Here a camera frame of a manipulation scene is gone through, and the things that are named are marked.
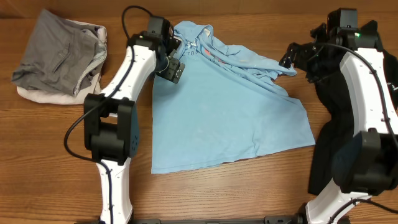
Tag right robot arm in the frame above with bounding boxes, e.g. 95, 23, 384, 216
264, 8, 397, 223

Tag white folded garment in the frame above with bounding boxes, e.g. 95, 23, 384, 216
17, 19, 107, 105

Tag black t-shirt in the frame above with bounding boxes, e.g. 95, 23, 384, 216
306, 20, 398, 196

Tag grey folded trousers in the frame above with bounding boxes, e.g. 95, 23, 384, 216
12, 9, 107, 96

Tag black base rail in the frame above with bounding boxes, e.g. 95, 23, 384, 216
128, 216, 304, 224

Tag light blue printed t-shirt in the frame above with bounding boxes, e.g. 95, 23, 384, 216
151, 21, 315, 174

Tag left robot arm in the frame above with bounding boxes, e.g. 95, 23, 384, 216
83, 16, 185, 223

